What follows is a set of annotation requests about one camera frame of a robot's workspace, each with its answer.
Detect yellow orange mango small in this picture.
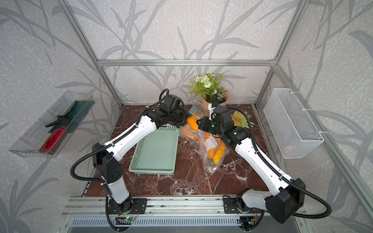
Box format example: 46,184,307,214
213,145,225,165

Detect long orange mango front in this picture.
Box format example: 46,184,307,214
186,116,199,131

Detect clear plastic wall tray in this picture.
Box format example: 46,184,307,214
9,91,95,158

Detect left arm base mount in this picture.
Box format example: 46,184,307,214
106,198,148,215

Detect clear zip-top bag blue zipper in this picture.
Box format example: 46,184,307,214
179,124,207,147

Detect white wire mesh basket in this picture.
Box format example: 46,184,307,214
264,88,324,159

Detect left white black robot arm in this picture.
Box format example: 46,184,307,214
70,107,191,204

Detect potted artificial plant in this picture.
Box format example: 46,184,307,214
188,73,228,104

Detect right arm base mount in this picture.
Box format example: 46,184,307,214
222,195,261,214

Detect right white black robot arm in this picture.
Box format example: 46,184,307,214
197,117,332,223

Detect clear zip-top bag white print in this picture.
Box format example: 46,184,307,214
197,132,230,175

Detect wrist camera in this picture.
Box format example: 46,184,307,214
210,105,235,128
160,94,184,114

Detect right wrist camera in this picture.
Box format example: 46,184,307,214
210,105,235,128

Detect dark green cloth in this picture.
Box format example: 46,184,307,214
49,101,95,134

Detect black pruning shears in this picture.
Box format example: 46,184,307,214
45,115,71,128

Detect yellow green garden gloves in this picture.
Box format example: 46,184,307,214
231,111,249,129

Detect large orange mango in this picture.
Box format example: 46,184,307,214
208,148,216,159

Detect green perforated plastic basket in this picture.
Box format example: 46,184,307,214
129,124,179,175

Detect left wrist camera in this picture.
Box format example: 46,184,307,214
160,94,184,114

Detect red handled brush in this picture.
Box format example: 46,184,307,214
39,127,68,155

